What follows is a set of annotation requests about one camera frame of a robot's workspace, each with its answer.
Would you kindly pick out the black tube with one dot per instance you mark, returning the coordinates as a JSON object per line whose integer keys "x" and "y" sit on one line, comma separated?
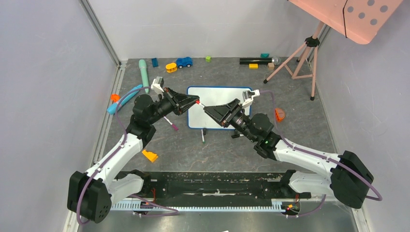
{"x": 259, "y": 61}

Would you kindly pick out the yellow toy block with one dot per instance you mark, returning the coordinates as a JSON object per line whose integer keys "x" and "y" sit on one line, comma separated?
{"x": 152, "y": 157}

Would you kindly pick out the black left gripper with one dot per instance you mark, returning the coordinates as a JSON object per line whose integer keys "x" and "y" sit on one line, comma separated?
{"x": 180, "y": 103}

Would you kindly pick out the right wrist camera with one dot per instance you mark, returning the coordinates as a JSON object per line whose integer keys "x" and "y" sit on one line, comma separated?
{"x": 248, "y": 97}

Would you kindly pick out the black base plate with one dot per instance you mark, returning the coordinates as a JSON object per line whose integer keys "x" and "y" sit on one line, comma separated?
{"x": 215, "y": 189}

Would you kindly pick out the dark blue block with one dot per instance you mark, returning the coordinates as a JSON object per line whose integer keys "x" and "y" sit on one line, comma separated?
{"x": 154, "y": 62}

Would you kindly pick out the black cap marker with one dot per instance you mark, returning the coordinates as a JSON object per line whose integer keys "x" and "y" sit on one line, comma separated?
{"x": 236, "y": 135}

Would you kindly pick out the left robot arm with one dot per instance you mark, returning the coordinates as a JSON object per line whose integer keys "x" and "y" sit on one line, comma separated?
{"x": 92, "y": 193}

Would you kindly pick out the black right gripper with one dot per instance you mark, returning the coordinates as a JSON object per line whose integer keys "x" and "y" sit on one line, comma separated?
{"x": 230, "y": 113}

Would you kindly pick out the purple cap marker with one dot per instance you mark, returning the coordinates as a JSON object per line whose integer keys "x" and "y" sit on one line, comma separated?
{"x": 171, "y": 123}

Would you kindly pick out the red cap marker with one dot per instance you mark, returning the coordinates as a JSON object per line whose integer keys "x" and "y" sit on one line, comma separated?
{"x": 200, "y": 104}

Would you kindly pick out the large mint toy marker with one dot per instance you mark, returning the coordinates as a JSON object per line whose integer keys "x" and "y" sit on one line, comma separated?
{"x": 143, "y": 70}

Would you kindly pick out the large blue toy marker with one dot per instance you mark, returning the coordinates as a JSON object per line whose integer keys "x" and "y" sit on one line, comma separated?
{"x": 124, "y": 99}

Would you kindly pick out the green cap marker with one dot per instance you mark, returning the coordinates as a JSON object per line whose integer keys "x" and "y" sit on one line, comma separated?
{"x": 203, "y": 137}

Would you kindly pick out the orange window toy block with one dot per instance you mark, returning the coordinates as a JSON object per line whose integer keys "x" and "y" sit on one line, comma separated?
{"x": 279, "y": 114}

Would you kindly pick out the blue toy car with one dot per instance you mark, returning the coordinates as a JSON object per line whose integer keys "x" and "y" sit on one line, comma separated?
{"x": 184, "y": 62}

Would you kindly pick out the teal block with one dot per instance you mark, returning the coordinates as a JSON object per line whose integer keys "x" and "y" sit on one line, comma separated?
{"x": 264, "y": 55}

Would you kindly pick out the clear ball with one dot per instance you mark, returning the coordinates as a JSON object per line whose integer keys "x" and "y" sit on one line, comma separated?
{"x": 276, "y": 60}

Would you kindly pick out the pink tripod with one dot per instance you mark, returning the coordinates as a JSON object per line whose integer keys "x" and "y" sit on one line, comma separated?
{"x": 310, "y": 44}

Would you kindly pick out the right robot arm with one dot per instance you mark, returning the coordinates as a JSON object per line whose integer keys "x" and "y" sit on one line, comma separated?
{"x": 344, "y": 176}

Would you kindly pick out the yellow oval toy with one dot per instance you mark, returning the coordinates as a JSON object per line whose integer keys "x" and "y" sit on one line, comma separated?
{"x": 171, "y": 67}

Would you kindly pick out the pink perforated panel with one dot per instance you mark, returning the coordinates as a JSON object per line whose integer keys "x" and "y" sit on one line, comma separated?
{"x": 357, "y": 20}

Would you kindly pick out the orange toy piece left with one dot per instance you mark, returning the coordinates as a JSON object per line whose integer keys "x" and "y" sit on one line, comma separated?
{"x": 115, "y": 98}

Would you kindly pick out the wooden cube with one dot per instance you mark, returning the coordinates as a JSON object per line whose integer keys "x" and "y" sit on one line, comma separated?
{"x": 271, "y": 66}

